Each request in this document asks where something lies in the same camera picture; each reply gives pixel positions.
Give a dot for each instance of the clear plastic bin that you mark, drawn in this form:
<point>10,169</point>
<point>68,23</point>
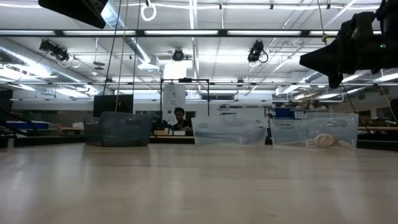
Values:
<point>228,123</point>
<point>311,124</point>

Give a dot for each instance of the white pillar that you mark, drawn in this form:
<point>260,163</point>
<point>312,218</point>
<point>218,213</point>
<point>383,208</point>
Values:
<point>174,99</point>

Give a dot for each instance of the black ceiling-mounted camera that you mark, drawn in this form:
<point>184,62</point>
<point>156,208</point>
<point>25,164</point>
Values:
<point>178,55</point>
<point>256,51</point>

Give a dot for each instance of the black overhead light bar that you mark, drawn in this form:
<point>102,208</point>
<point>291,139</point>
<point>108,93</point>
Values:
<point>222,32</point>

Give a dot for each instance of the dark smoked plastic bin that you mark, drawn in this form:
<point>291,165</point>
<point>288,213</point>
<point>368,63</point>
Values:
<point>118,130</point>

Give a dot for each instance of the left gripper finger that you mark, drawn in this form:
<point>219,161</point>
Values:
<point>77,9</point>

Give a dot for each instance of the person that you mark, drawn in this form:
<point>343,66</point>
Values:
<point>180,124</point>

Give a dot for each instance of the black monitor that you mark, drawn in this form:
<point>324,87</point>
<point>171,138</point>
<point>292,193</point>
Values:
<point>112,104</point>

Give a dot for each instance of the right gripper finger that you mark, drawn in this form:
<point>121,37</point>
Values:
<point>326,59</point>
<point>336,77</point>

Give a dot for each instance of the blue storage bins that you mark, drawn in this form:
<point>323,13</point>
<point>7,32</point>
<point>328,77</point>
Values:
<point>34,125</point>

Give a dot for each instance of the blue storage box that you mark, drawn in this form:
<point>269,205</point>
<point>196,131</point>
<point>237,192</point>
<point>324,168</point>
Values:
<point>284,113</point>

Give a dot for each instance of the black aluminium table frame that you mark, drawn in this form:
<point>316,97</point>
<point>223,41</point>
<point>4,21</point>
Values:
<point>46,141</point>

